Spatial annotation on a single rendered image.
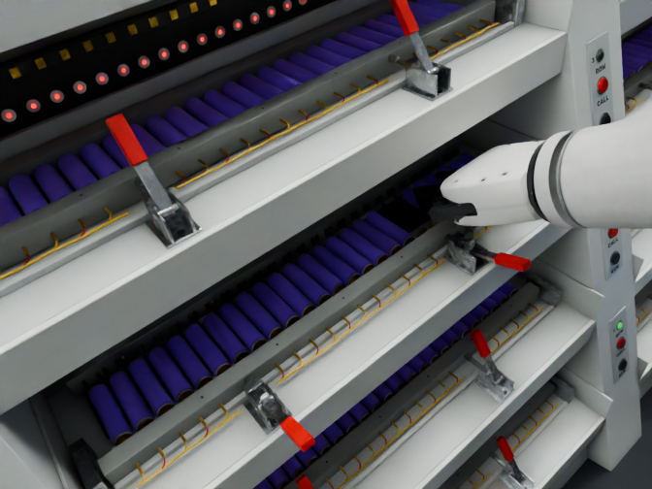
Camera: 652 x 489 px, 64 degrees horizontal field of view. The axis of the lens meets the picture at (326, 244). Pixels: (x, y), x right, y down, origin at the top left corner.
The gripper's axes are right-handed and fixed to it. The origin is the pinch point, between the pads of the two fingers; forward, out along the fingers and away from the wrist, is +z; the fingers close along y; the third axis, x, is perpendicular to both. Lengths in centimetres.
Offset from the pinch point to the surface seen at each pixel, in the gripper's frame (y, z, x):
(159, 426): 38.0, -0.5, 3.0
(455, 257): 4.1, -3.0, 6.2
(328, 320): 20.1, -1.3, 4.0
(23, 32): 32.5, -11.5, -26.1
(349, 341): 19.5, -2.3, 6.7
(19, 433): 45.7, -3.5, -4.1
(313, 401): 26.2, -4.6, 8.1
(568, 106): -14.8, -7.5, -2.5
